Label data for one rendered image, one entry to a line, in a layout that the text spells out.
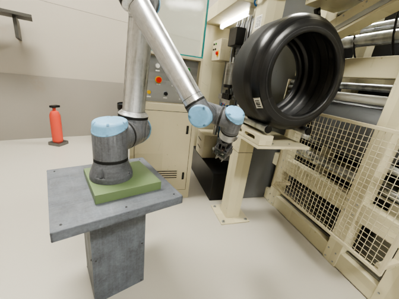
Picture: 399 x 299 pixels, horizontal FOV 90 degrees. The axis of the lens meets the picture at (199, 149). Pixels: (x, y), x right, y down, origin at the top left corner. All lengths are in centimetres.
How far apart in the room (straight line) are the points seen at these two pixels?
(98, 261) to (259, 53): 124
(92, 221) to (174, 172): 114
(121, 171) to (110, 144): 13
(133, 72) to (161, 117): 72
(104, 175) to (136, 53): 55
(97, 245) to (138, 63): 84
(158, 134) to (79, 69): 228
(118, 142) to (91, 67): 291
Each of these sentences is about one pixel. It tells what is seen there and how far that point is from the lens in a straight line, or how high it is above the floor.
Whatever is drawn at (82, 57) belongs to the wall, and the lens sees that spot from 375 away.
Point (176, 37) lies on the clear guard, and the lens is 172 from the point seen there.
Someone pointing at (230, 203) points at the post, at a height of 16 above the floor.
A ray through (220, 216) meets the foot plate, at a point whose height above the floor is 1.
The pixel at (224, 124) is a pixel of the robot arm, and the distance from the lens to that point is 91.
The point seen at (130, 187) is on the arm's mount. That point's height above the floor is 64.
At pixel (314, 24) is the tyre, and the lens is 126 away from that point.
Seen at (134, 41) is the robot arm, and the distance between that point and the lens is 104.
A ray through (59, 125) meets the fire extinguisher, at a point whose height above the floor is 29.
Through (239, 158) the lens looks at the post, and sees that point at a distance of 160.
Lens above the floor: 112
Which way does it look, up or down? 19 degrees down
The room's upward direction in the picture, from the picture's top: 7 degrees clockwise
